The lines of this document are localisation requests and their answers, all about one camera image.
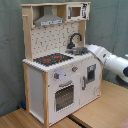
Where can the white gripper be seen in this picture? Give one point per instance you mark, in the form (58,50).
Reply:
(99,52)

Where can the white toy microwave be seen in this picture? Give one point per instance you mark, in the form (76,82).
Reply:
(77,11)

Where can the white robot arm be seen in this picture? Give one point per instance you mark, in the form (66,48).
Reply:
(117,65)

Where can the wooden toy kitchen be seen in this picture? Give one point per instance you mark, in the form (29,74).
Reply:
(60,74)

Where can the white cabinet door with dispenser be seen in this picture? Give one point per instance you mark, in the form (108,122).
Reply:
(90,80)

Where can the grey toy sink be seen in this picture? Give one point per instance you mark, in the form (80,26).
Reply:
(78,51)

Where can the grey backdrop curtain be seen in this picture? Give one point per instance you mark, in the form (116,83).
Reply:
(108,27)

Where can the right red stove knob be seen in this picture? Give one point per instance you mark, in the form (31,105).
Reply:
(74,69)

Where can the red stove knob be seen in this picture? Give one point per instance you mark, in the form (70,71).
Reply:
(56,75)
(74,69)

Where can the black toy faucet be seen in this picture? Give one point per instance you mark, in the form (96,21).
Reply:
(73,40)

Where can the black stovetop red burners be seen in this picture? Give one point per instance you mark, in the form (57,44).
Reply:
(52,59)

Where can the left red stove knob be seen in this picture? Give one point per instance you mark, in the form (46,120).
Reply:
(56,75)

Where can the white oven door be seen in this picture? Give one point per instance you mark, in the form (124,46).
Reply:
(63,99)

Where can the grey range hood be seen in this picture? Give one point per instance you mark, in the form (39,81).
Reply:
(48,18)

